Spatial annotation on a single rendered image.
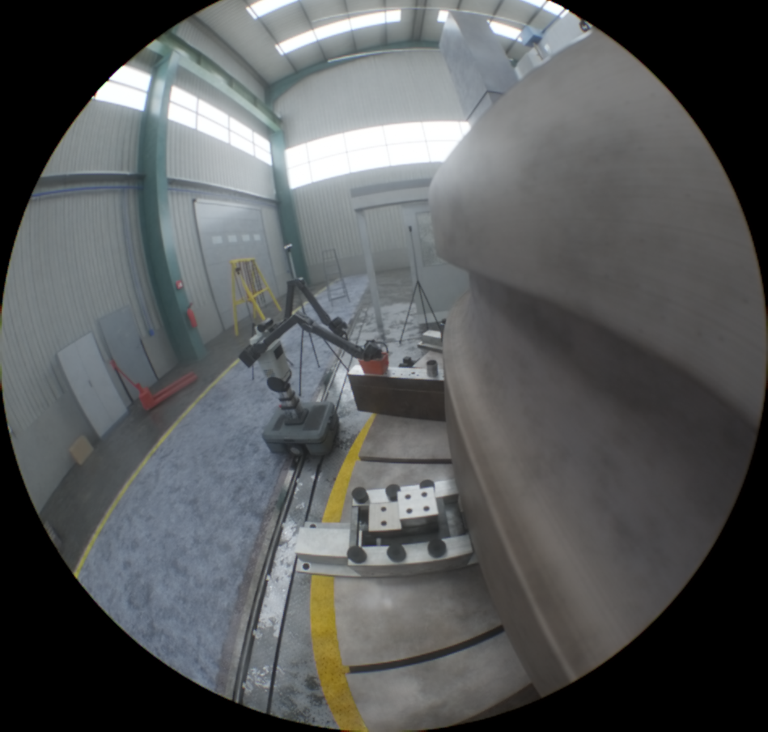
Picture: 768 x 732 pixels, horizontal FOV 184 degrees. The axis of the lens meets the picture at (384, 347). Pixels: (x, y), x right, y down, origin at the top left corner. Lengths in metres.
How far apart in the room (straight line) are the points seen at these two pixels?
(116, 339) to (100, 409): 1.78
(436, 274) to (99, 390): 7.29
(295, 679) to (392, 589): 0.92
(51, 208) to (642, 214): 7.60
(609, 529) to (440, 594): 0.93
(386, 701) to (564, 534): 1.08
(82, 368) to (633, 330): 6.18
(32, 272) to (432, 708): 7.44
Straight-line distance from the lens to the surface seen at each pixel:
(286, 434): 2.19
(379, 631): 1.29
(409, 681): 1.31
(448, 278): 4.63
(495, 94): 4.37
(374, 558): 0.95
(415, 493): 0.85
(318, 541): 1.28
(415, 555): 0.93
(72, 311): 6.76
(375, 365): 1.71
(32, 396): 6.46
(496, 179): 0.30
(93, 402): 6.10
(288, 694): 1.86
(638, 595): 0.50
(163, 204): 7.53
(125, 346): 7.02
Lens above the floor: 1.58
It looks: 24 degrees down
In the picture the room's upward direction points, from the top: 10 degrees counter-clockwise
